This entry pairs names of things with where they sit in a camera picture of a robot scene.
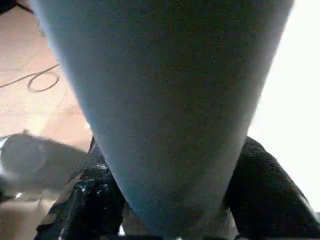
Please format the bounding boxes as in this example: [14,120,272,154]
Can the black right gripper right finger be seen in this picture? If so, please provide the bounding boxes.
[222,136,320,240]

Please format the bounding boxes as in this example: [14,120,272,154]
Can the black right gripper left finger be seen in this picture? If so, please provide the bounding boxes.
[34,136,126,240]

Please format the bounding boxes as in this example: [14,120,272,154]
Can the white plastic table top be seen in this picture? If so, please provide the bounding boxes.
[247,0,320,213]

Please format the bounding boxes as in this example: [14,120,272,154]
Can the white plastic table leg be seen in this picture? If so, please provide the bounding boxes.
[29,0,297,240]

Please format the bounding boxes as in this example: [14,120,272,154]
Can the thin black floor cables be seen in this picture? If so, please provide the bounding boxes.
[0,63,61,92]

